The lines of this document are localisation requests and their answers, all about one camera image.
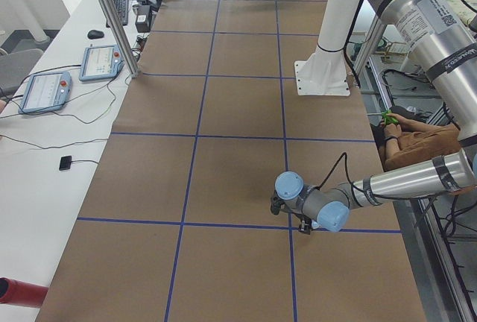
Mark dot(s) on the near blue teach pendant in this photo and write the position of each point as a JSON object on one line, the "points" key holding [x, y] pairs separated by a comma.
{"points": [[46, 92]]}

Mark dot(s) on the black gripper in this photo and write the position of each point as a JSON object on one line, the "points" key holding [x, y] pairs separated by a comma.
{"points": [[305, 226]]}

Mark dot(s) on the black computer mouse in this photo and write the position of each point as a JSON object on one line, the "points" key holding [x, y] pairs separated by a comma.
{"points": [[95, 34]]}

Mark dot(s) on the red cylinder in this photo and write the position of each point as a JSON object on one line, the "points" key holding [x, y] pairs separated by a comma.
{"points": [[19, 293]]}

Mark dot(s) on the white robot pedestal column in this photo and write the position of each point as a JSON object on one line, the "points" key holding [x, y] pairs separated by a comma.
{"points": [[325, 72]]}

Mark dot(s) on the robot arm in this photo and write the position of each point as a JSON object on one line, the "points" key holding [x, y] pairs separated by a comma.
{"points": [[446, 51]]}

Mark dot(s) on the small black square device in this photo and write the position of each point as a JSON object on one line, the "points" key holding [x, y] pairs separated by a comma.
{"points": [[65, 163]]}

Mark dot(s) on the black power adapter box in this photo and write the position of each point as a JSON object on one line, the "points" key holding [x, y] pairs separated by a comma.
{"points": [[143, 18]]}

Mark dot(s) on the person in brown shirt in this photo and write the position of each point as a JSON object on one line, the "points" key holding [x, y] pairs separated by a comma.
{"points": [[419, 141]]}

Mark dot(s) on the aluminium frame post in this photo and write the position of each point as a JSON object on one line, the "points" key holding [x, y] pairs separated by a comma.
{"points": [[120, 36]]}

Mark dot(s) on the black keyboard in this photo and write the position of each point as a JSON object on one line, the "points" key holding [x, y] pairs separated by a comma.
{"points": [[122, 9]]}

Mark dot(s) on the blue teach pendant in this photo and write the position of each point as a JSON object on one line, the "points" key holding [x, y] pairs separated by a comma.
{"points": [[100, 63], [46, 92]]}

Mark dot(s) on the far blue teach pendant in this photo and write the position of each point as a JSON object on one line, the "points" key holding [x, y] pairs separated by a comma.
{"points": [[100, 63]]}

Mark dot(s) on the person's hand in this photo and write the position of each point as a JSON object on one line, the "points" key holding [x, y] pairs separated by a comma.
{"points": [[394, 131]]}

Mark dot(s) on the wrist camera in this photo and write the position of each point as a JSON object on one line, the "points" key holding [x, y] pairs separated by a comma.
{"points": [[276, 205]]}

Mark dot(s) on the green handheld tool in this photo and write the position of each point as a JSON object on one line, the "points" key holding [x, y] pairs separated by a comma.
{"points": [[388, 119]]}

